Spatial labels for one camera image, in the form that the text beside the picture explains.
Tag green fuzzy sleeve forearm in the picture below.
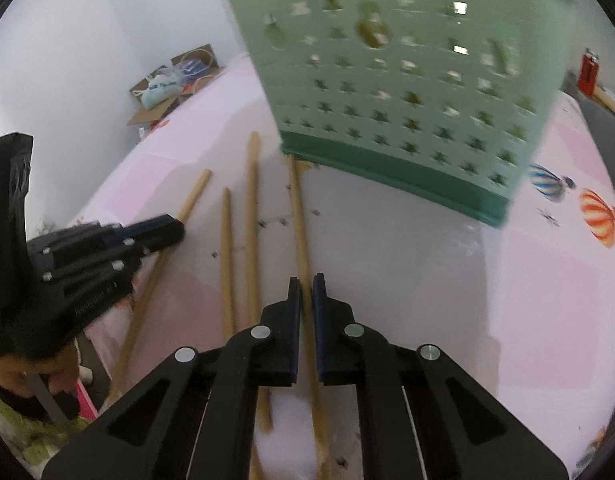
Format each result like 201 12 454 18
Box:
0 391 90 479

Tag bamboo chopstick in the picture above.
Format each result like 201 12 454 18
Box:
288 156 332 479
244 130 275 434
219 186 266 480
108 169 213 406

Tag cardboard box with bag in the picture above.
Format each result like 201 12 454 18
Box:
127 44 222 127

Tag green plastic utensil basket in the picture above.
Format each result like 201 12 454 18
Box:
228 0 575 226

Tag person's left hand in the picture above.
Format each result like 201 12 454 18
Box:
0 339 80 424

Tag grey side cabinet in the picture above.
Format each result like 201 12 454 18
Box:
561 70 615 180

